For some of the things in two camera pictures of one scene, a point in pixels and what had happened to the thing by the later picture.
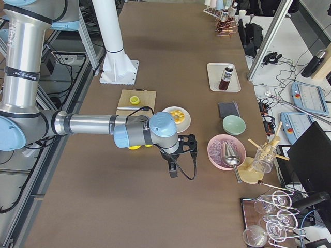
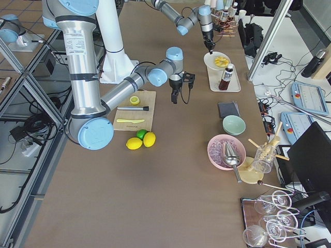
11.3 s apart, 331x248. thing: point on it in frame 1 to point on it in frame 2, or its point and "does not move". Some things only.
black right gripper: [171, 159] to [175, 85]
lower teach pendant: [295, 124] does not move
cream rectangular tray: [216, 72] does not move
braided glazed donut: [178, 116] to [221, 61]
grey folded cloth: [228, 108] does not move
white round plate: [181, 117] to [217, 61]
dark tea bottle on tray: [226, 78] does not move
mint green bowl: [234, 125] does not move
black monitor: [311, 157] does not move
